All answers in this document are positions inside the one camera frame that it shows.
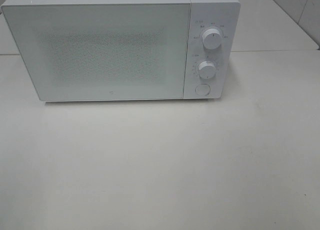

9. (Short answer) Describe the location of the white microwave oven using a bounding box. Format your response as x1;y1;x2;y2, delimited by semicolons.
1;0;241;101

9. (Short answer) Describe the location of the white round door button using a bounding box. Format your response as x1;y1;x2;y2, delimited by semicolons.
195;84;211;96

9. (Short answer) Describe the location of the white microwave door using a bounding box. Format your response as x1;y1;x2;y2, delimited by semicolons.
3;4;190;102

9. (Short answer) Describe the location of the white microwave knob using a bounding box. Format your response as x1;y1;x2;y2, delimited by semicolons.
198;61;217;79
201;26;223;50

